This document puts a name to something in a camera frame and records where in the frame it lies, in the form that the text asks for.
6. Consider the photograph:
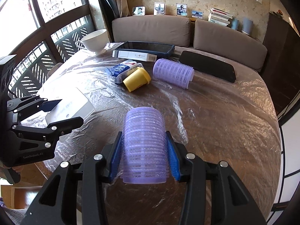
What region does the white sliding screen door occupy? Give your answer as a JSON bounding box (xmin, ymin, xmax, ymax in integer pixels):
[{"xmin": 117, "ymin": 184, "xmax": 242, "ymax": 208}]
[{"xmin": 273, "ymin": 109, "xmax": 300, "ymax": 216}]

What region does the dark window curtain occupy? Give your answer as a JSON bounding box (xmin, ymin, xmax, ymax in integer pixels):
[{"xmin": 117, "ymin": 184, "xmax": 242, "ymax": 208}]
[{"xmin": 94, "ymin": 0, "xmax": 132, "ymax": 44}]

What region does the white embossed footed cup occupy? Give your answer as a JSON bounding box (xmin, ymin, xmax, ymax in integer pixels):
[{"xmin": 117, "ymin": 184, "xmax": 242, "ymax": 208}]
[{"xmin": 75, "ymin": 29, "xmax": 109, "ymax": 54}]

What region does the dark wooden cabinet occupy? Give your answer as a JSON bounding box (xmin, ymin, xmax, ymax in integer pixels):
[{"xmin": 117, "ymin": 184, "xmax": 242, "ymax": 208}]
[{"xmin": 260, "ymin": 13, "xmax": 300, "ymax": 113}]

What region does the clear upright photo frame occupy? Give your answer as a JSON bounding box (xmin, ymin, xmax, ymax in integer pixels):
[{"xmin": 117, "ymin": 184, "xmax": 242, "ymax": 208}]
[
  {"xmin": 176, "ymin": 3, "xmax": 188, "ymax": 17},
  {"xmin": 154, "ymin": 2, "xmax": 166, "ymax": 16}
]

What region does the tablet in blue case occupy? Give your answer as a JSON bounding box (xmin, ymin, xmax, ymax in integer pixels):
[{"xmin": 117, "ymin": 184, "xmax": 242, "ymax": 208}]
[{"xmin": 116, "ymin": 41, "xmax": 175, "ymax": 57}]

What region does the brown sofa back cushion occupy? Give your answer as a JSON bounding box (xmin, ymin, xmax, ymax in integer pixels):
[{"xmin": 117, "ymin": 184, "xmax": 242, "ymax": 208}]
[
  {"xmin": 112, "ymin": 15, "xmax": 191, "ymax": 48},
  {"xmin": 193, "ymin": 19, "xmax": 268, "ymax": 72}
]

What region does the purple hair roller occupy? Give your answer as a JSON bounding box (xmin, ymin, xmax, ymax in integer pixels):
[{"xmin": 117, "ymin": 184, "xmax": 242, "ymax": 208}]
[
  {"xmin": 122, "ymin": 106, "xmax": 168, "ymax": 184},
  {"xmin": 153, "ymin": 58, "xmax": 195, "ymax": 89}
]

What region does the black flat case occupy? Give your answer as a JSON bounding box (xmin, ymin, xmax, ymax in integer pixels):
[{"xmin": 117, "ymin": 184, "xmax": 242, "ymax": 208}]
[{"xmin": 179, "ymin": 51, "xmax": 236, "ymax": 83}]

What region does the yellow plastic container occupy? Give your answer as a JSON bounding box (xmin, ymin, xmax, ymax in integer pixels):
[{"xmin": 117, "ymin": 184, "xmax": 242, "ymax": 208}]
[{"xmin": 123, "ymin": 67, "xmax": 151, "ymax": 92}]

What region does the clear plastic table cover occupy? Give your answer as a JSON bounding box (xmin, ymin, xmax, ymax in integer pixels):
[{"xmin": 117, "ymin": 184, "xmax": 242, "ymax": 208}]
[{"xmin": 35, "ymin": 43, "xmax": 282, "ymax": 225}]

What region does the grey cylinder speaker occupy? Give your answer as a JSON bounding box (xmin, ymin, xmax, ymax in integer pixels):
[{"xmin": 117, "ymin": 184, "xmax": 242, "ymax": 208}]
[{"xmin": 241, "ymin": 17, "xmax": 254, "ymax": 35}]

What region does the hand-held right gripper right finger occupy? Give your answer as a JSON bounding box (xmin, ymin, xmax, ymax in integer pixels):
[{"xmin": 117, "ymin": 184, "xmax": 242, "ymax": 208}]
[{"xmin": 165, "ymin": 131, "xmax": 268, "ymax": 225}]

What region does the blue white tissue packet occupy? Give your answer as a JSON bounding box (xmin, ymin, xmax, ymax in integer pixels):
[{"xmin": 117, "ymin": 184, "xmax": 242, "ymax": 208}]
[{"xmin": 106, "ymin": 60, "xmax": 143, "ymax": 85}]

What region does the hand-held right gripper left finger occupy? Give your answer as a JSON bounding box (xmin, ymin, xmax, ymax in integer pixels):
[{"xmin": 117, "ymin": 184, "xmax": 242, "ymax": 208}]
[{"xmin": 20, "ymin": 131, "xmax": 123, "ymax": 225}]

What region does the long white medicine box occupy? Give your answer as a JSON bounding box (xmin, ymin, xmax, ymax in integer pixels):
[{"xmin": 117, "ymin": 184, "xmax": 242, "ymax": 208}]
[{"xmin": 112, "ymin": 50, "xmax": 157, "ymax": 62}]

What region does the stack of books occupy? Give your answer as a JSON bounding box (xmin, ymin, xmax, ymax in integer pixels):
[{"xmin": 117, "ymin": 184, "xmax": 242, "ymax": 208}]
[{"xmin": 208, "ymin": 8, "xmax": 233, "ymax": 27}]

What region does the beige chair back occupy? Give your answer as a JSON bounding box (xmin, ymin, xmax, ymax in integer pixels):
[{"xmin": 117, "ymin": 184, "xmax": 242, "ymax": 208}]
[{"xmin": 47, "ymin": 62, "xmax": 64, "ymax": 78}]

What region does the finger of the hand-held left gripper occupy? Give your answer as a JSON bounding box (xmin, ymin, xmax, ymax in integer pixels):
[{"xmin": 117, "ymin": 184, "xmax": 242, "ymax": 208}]
[
  {"xmin": 7, "ymin": 96, "xmax": 63, "ymax": 113},
  {"xmin": 10, "ymin": 116, "xmax": 84, "ymax": 149}
]

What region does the dark lattice balcony railing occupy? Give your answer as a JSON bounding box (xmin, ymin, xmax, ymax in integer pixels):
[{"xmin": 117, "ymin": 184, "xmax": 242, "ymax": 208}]
[{"xmin": 9, "ymin": 27, "xmax": 96, "ymax": 99}]

